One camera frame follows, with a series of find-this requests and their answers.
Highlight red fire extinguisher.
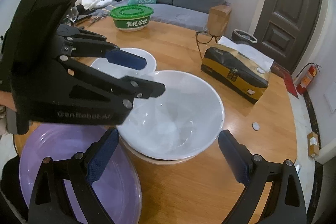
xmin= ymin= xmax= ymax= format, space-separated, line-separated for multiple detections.
xmin=296 ymin=63 xmax=322 ymax=95

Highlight dark trash bin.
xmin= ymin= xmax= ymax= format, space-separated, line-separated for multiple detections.
xmin=231 ymin=29 xmax=258 ymax=45

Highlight brown rimmed white bowl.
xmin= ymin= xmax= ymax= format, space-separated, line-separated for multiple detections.
xmin=121 ymin=139 xmax=219 ymax=165

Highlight small cardboard box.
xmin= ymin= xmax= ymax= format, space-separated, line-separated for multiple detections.
xmin=307 ymin=132 xmax=320 ymax=159

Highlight white cloth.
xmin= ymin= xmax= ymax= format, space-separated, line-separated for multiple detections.
xmin=81 ymin=0 xmax=112 ymax=10

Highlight purple plate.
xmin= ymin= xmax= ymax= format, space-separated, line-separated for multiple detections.
xmin=19 ymin=123 xmax=142 ymax=224

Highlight large white bowl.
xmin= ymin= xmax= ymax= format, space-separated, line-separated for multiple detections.
xmin=115 ymin=70 xmax=225 ymax=161

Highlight red floor mat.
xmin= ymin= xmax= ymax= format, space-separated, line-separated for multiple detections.
xmin=282 ymin=73 xmax=299 ymax=98

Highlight green lidded food container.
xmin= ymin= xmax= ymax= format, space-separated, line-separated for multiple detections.
xmin=110 ymin=4 xmax=154 ymax=32

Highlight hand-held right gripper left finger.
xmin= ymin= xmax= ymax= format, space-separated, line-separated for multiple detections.
xmin=28 ymin=128 xmax=120 ymax=224

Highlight brown eyeglasses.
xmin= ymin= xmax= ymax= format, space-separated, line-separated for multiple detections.
xmin=195 ymin=30 xmax=222 ymax=59

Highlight person's left hand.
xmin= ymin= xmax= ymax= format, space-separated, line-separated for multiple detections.
xmin=0 ymin=90 xmax=17 ymax=136

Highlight black and gold tissue pack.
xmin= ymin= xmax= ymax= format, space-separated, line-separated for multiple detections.
xmin=201 ymin=35 xmax=275 ymax=105

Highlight dark brown door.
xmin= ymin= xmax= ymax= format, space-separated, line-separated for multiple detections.
xmin=253 ymin=0 xmax=323 ymax=73

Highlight grey sofa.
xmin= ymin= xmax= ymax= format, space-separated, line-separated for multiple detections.
xmin=76 ymin=0 xmax=227 ymax=30

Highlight small white bowl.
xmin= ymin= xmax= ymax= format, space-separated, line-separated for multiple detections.
xmin=91 ymin=48 xmax=157 ymax=80

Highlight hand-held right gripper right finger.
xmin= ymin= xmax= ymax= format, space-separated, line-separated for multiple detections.
xmin=218 ymin=130 xmax=307 ymax=224

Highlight wine glass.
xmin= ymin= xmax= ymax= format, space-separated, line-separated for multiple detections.
xmin=67 ymin=6 xmax=79 ymax=28

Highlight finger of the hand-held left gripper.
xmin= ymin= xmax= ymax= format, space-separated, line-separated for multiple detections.
xmin=54 ymin=25 xmax=147 ymax=71
xmin=56 ymin=56 xmax=166 ymax=125

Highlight wooden box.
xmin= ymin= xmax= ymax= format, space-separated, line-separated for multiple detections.
xmin=208 ymin=5 xmax=232 ymax=37

